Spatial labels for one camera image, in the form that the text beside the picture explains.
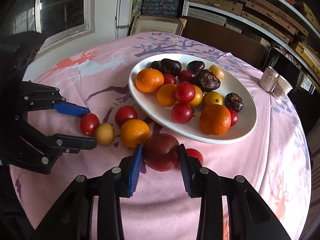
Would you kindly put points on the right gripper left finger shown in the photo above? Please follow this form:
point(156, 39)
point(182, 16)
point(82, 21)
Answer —
point(118, 182)

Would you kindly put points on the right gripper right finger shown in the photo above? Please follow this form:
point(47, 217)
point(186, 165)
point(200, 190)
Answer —
point(201, 182)

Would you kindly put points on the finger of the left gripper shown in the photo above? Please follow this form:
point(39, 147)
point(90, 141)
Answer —
point(63, 143)
point(70, 109)

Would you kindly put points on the red cherry tomato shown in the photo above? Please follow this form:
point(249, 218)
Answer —
point(89, 122)
point(125, 113)
point(196, 154)

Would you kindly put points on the yellow-green small fruit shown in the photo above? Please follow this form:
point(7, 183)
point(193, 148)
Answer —
point(104, 134)

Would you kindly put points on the large red plum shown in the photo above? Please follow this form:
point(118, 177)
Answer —
point(160, 152)

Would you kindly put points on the dark passion fruit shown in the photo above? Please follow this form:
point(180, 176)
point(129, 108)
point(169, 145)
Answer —
point(168, 66)

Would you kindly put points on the large orange on plate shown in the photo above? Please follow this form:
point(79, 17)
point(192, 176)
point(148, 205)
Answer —
point(215, 119)

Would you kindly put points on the pink deer tablecloth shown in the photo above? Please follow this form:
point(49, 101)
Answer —
point(266, 146)

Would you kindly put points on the white oval plate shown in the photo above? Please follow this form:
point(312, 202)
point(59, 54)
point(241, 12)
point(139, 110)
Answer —
point(192, 99)

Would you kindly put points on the framed panel leaning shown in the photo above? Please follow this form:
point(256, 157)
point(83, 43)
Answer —
point(146, 23)

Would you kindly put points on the white paper cup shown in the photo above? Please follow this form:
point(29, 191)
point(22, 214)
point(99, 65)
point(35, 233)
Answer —
point(281, 88)

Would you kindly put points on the pink drink can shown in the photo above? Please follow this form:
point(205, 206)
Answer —
point(268, 79)

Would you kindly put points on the dark brown board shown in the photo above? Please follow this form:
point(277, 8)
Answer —
point(226, 40)

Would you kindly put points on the white shelving unit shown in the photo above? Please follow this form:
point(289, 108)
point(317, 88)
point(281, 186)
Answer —
point(277, 21)

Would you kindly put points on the window with white frame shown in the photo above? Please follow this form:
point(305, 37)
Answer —
point(56, 20)

